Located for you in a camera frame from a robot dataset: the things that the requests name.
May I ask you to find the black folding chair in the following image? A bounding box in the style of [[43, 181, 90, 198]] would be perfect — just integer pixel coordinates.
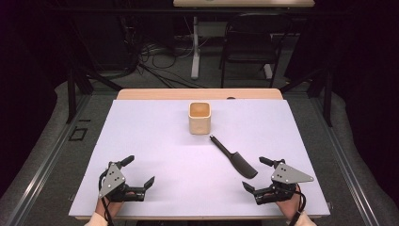
[[218, 11, 295, 89]]

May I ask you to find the beige square cup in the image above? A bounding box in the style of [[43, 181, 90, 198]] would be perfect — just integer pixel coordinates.
[[187, 101, 212, 136]]

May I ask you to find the person's left hand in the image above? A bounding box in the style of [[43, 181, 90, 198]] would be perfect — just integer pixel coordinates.
[[95, 191, 126, 219]]

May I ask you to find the tangle of floor cables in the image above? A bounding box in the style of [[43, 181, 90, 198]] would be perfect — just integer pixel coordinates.
[[118, 14, 206, 89]]

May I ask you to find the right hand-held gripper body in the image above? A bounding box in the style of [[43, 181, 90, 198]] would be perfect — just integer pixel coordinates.
[[254, 157, 315, 206]]

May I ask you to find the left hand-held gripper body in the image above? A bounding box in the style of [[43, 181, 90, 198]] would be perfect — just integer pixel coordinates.
[[98, 161, 148, 203]]

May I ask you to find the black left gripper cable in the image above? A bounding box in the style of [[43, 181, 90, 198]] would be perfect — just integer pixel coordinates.
[[98, 169, 116, 226]]

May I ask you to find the person's right hand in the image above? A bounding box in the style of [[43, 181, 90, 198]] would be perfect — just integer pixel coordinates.
[[275, 187, 304, 221]]

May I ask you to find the white table mat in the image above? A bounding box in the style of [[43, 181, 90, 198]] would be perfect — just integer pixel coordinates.
[[68, 99, 331, 218]]

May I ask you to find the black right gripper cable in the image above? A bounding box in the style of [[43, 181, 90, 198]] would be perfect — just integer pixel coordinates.
[[287, 184, 308, 226]]

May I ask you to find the black metal stand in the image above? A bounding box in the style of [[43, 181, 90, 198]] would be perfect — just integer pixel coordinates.
[[63, 66, 124, 125], [278, 66, 334, 128]]

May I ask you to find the white desk leg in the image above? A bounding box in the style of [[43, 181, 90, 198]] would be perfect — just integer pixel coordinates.
[[190, 15, 202, 81]]

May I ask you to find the grey metal floor rail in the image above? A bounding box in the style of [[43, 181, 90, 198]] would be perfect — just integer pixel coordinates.
[[308, 93, 382, 226], [5, 93, 92, 226]]

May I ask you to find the wooden table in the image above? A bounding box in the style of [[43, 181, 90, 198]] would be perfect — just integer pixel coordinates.
[[74, 88, 325, 221]]

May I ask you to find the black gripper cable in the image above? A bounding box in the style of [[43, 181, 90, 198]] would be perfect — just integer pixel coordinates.
[[98, 169, 116, 226], [287, 184, 308, 226]]

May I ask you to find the white desk foot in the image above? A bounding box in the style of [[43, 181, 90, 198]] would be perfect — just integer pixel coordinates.
[[263, 63, 274, 80]]

